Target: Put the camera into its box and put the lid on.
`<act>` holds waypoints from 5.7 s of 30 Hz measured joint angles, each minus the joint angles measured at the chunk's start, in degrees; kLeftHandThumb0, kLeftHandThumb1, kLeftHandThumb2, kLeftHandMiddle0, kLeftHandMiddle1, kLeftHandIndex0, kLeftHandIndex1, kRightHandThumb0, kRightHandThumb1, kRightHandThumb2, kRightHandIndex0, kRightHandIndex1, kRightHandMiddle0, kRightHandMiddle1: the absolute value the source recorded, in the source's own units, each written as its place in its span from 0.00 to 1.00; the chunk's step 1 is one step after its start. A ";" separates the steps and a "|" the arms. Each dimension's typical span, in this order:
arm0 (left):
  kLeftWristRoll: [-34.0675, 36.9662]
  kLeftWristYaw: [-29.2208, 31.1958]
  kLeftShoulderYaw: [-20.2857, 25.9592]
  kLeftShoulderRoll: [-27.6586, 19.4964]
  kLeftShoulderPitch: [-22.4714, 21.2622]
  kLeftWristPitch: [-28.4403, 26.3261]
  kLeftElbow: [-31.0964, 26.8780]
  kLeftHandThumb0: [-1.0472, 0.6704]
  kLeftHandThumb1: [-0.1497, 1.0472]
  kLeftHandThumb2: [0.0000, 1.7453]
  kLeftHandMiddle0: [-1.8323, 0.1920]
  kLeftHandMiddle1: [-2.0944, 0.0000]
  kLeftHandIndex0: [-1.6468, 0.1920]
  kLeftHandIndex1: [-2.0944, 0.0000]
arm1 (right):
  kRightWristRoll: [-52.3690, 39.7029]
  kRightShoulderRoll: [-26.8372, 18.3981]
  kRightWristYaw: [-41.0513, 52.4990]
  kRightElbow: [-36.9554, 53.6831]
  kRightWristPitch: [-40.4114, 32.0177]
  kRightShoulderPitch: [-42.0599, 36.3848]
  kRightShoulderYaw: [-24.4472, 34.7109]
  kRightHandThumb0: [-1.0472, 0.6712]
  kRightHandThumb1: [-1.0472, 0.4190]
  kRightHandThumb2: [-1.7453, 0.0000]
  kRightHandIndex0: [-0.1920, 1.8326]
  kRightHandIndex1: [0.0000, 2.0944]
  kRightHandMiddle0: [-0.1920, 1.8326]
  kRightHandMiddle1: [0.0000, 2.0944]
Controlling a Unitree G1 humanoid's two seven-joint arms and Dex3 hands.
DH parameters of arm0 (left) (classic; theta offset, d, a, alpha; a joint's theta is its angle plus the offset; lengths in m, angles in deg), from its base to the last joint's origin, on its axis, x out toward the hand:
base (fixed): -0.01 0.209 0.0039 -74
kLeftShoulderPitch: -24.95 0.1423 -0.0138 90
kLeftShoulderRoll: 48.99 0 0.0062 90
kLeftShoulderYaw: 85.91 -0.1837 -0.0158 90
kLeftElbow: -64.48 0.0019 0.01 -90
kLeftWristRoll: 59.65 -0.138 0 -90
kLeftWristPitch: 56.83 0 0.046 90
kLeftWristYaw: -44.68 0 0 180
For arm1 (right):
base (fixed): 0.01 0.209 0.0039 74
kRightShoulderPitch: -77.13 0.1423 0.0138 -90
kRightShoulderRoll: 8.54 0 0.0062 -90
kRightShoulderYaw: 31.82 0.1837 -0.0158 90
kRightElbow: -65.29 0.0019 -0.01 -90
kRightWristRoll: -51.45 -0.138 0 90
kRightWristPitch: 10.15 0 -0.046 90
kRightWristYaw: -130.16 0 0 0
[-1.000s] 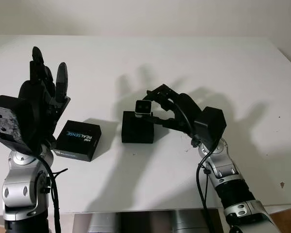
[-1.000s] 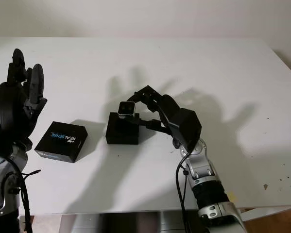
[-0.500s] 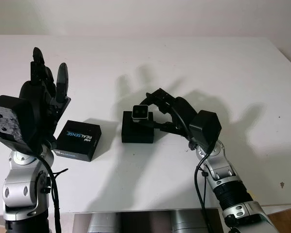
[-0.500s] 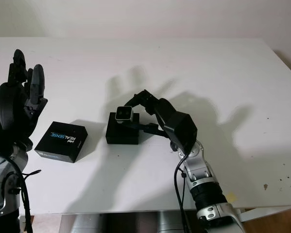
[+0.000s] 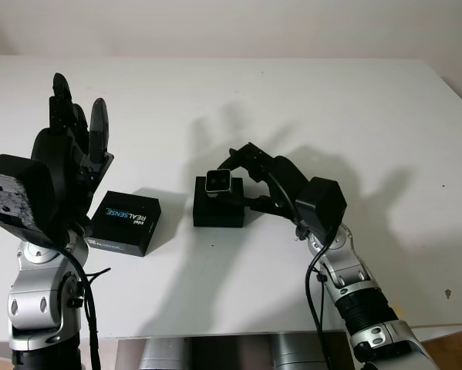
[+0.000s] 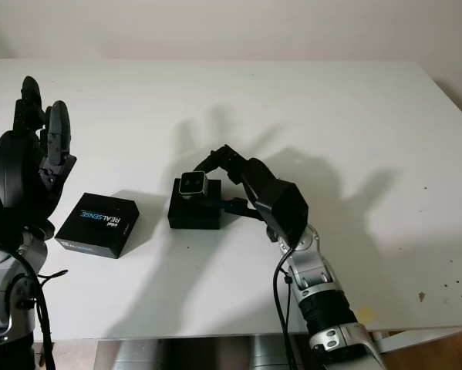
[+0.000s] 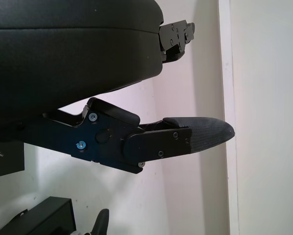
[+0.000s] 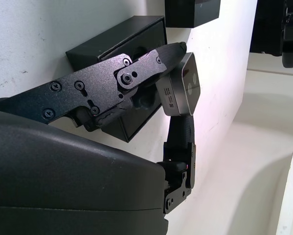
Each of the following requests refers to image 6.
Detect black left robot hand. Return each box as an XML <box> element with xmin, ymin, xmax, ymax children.
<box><xmin>0</xmin><ymin>76</ymin><xmax>79</xmax><ymax>229</ymax></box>

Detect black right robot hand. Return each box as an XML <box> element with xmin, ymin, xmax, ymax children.
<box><xmin>193</xmin><ymin>145</ymin><xmax>278</xmax><ymax>221</ymax></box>

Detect small silver square camera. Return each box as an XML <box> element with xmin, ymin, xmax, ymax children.
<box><xmin>178</xmin><ymin>172</ymin><xmax>209</xmax><ymax>200</ymax></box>

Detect black RealSense box lid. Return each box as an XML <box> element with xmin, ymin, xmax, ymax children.
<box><xmin>54</xmin><ymin>192</ymin><xmax>140</xmax><ymax>260</ymax></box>

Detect black open box base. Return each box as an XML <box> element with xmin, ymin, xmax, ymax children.
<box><xmin>167</xmin><ymin>178</ymin><xmax>222</xmax><ymax>231</ymax></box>

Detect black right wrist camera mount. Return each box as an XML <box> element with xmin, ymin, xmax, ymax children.
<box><xmin>255</xmin><ymin>180</ymin><xmax>309</xmax><ymax>247</ymax></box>

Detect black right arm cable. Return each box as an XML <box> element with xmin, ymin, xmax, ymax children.
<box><xmin>273</xmin><ymin>246</ymin><xmax>299</xmax><ymax>370</ymax></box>

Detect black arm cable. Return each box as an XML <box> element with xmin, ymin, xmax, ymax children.
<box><xmin>18</xmin><ymin>246</ymin><xmax>69</xmax><ymax>370</ymax></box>
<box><xmin>273</xmin><ymin>246</ymin><xmax>299</xmax><ymax>370</ymax></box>

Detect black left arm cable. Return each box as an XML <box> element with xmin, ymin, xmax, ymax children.
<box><xmin>18</xmin><ymin>246</ymin><xmax>69</xmax><ymax>370</ymax></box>

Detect white table frame bar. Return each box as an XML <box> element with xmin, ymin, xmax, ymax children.
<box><xmin>371</xmin><ymin>325</ymin><xmax>462</xmax><ymax>354</ymax></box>

